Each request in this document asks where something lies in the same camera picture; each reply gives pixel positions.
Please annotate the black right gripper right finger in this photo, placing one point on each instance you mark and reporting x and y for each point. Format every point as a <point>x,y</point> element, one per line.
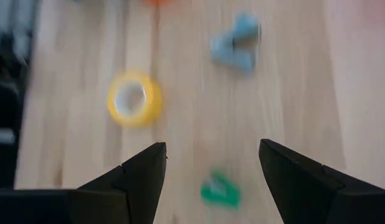
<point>319,193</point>

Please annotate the orange tape roll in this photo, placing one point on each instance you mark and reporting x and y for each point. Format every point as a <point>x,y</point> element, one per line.
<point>156,1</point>

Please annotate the yellow tape roll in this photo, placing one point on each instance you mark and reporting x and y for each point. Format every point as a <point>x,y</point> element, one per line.
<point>155,102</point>

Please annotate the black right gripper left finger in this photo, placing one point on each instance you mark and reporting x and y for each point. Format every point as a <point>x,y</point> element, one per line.
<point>117,199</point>

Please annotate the grey blue staple remover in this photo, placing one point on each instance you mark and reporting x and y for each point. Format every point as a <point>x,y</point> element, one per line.
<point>224,51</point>

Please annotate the green staple remover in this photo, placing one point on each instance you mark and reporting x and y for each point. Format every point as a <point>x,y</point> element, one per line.
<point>224,196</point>

